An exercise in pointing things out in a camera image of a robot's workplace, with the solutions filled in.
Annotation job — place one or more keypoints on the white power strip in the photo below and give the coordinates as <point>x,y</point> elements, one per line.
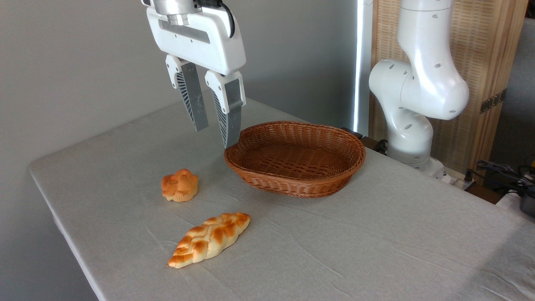
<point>457,180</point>

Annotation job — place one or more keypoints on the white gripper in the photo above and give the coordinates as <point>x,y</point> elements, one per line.
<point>200,42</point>

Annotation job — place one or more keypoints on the brown oval wicker basket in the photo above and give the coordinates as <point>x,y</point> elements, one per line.
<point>292,184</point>

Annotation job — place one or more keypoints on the long braided bread loaf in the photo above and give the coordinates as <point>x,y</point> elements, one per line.
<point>209,240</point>

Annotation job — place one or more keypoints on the white vertical post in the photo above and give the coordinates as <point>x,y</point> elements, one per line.
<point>363,62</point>

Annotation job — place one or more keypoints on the wooden folding screen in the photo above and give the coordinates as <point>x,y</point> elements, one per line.
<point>485,42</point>

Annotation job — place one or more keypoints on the small round orange bun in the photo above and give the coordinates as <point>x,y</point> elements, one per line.
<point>179,186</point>

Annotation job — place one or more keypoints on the grey tablecloth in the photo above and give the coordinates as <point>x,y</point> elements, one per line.
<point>376,251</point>

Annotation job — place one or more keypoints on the dark metal screen hinge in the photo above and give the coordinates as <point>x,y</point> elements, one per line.
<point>493,101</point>

